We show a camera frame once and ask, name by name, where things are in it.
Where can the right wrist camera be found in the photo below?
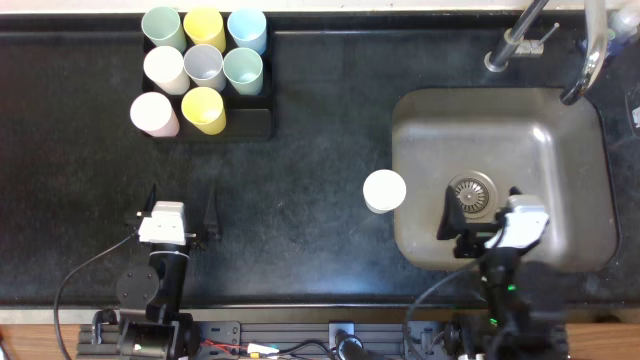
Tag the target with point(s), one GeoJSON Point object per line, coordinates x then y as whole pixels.
{"type": "Point", "coordinates": [522, 222]}

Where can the white cup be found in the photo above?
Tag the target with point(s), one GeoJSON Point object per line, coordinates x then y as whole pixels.
{"type": "Point", "coordinates": [384, 191]}
{"type": "Point", "coordinates": [165, 67]}

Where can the blue soap bottle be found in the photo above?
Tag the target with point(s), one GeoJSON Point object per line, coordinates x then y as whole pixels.
{"type": "Point", "coordinates": [627, 20]}

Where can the steel sink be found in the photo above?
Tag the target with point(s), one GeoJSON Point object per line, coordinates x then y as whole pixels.
{"type": "Point", "coordinates": [540, 150]}

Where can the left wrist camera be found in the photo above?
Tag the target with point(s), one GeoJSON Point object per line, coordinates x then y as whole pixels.
{"type": "Point", "coordinates": [162, 222]}

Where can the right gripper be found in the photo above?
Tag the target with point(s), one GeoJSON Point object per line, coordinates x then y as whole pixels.
{"type": "Point", "coordinates": [472, 235]}

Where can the blue cup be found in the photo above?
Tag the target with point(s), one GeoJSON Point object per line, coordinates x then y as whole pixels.
{"type": "Point", "coordinates": [247, 27]}

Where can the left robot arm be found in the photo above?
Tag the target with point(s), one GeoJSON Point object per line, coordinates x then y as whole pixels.
{"type": "Point", "coordinates": [160, 290]}

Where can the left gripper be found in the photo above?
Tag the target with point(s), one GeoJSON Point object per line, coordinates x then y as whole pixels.
{"type": "Point", "coordinates": [200, 239]}

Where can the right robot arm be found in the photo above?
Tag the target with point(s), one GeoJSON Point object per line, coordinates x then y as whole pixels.
{"type": "Point", "coordinates": [525, 310]}

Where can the green cup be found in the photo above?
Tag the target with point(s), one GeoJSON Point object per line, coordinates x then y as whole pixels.
{"type": "Point", "coordinates": [242, 70]}
{"type": "Point", "coordinates": [162, 25]}

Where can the mounting rail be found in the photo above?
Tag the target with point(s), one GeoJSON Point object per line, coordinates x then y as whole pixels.
{"type": "Point", "coordinates": [300, 340]}

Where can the grey cup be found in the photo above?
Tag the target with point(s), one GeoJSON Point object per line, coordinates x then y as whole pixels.
{"type": "Point", "coordinates": [204, 66]}

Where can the black tray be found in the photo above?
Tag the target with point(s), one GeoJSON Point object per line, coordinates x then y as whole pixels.
{"type": "Point", "coordinates": [247, 120]}

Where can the yellow cup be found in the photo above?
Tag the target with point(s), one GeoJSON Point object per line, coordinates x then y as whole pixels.
{"type": "Point", "coordinates": [202, 107]}
{"type": "Point", "coordinates": [204, 26]}

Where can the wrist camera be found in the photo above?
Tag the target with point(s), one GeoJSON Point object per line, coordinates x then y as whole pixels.
{"type": "Point", "coordinates": [522, 222]}
{"type": "Point", "coordinates": [162, 222]}

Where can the steel tap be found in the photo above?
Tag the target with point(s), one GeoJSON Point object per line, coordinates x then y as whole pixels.
{"type": "Point", "coordinates": [505, 47]}

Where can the pink cup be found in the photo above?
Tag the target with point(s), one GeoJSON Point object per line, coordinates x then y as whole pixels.
{"type": "Point", "coordinates": [152, 112]}

